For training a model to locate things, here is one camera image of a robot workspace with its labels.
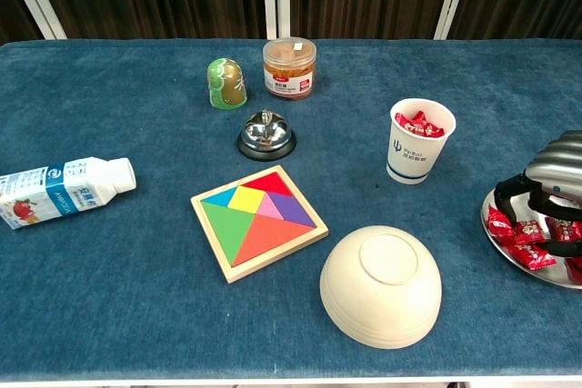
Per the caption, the wooden tangram tray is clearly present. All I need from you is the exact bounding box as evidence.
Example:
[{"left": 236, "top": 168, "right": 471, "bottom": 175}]
[{"left": 190, "top": 164, "right": 330, "bottom": 284}]

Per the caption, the red candy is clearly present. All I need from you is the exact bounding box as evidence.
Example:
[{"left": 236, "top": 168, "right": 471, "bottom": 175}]
[
  {"left": 513, "top": 219, "right": 549, "bottom": 246},
  {"left": 411, "top": 110, "right": 446, "bottom": 138},
  {"left": 394, "top": 112, "right": 417, "bottom": 134},
  {"left": 547, "top": 217, "right": 582, "bottom": 244},
  {"left": 487, "top": 205, "right": 517, "bottom": 237},
  {"left": 504, "top": 242, "right": 557, "bottom": 271}
]

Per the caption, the green tangram triangle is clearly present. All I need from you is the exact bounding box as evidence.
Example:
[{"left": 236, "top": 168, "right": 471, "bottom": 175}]
[{"left": 201, "top": 201, "right": 256, "bottom": 267}]

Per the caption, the clear plastic jar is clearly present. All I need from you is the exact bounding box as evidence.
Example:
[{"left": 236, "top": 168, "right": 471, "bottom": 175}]
[{"left": 262, "top": 36, "right": 317, "bottom": 100}]

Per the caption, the yellow tangram square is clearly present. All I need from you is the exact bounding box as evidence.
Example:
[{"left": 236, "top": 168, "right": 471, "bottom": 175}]
[{"left": 226, "top": 185, "right": 267, "bottom": 215}]

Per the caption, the blue table cloth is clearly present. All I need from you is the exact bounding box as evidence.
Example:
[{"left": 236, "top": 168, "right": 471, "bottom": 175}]
[{"left": 0, "top": 38, "right": 582, "bottom": 383}]

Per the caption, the red tangram triangle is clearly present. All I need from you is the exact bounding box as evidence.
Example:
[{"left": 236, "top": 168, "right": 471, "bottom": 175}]
[{"left": 240, "top": 172, "right": 295, "bottom": 198}]

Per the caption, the orange tangram triangle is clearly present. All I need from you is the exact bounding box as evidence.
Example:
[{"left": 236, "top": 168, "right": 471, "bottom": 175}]
[{"left": 231, "top": 214, "right": 316, "bottom": 267}]

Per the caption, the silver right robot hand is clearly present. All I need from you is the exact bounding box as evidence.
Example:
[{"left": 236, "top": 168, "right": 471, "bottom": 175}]
[{"left": 494, "top": 129, "right": 582, "bottom": 258}]

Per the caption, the cyan tangram triangle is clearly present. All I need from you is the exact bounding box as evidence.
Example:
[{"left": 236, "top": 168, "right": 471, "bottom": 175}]
[{"left": 201, "top": 186, "right": 238, "bottom": 208}]

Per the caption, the purple tangram parallelogram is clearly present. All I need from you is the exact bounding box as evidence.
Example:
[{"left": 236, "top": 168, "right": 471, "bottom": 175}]
[{"left": 266, "top": 191, "right": 316, "bottom": 228}]

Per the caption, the green painted doll figurine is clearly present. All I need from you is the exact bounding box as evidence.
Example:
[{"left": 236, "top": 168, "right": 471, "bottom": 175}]
[{"left": 206, "top": 57, "right": 249, "bottom": 111}]

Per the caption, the white milk bottle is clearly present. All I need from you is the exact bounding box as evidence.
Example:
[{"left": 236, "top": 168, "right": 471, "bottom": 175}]
[{"left": 0, "top": 155, "right": 137, "bottom": 231}]

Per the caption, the cream upturned bowl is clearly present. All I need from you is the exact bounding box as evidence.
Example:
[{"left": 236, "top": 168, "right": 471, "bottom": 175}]
[{"left": 319, "top": 224, "right": 443, "bottom": 351}]

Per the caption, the pink tangram triangle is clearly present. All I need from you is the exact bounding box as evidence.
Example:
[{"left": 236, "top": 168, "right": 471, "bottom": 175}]
[{"left": 256, "top": 191, "right": 284, "bottom": 221}]

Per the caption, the round metal plate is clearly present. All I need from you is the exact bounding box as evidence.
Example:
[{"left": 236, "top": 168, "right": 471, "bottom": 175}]
[{"left": 480, "top": 185, "right": 582, "bottom": 290}]

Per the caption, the white paper cup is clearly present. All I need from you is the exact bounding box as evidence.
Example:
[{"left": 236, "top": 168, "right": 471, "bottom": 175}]
[{"left": 386, "top": 97, "right": 457, "bottom": 185}]

